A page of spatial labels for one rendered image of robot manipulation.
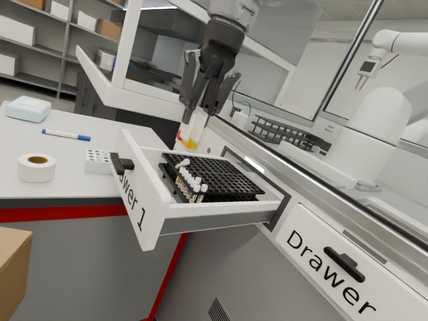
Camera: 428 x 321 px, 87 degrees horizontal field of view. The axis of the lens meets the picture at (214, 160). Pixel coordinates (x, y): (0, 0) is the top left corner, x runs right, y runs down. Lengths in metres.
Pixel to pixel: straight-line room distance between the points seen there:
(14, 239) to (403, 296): 0.55
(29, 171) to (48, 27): 4.07
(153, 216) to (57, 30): 4.35
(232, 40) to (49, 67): 4.33
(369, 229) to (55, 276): 0.76
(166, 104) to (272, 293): 1.05
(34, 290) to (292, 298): 0.66
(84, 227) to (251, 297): 0.48
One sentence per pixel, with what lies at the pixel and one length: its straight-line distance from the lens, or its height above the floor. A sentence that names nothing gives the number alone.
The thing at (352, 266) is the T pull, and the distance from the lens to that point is 0.49.
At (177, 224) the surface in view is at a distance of 0.42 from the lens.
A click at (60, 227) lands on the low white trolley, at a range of 0.68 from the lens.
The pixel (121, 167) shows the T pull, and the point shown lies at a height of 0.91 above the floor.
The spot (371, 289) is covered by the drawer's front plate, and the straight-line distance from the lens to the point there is 0.52.
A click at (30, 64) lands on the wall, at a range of 4.71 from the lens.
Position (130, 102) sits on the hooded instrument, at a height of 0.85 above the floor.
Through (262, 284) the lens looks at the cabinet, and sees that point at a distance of 0.68.
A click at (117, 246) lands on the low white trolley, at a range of 0.77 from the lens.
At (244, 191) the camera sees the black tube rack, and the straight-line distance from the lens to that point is 0.55.
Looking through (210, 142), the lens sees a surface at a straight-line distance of 0.82.
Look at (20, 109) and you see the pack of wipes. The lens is 0.99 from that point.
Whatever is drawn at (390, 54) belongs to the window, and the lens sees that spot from 0.58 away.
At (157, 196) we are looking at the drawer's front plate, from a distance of 0.36.
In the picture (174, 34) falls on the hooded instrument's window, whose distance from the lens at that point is 1.32.
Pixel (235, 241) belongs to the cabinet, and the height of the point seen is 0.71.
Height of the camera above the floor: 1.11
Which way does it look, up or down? 19 degrees down
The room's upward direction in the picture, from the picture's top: 22 degrees clockwise
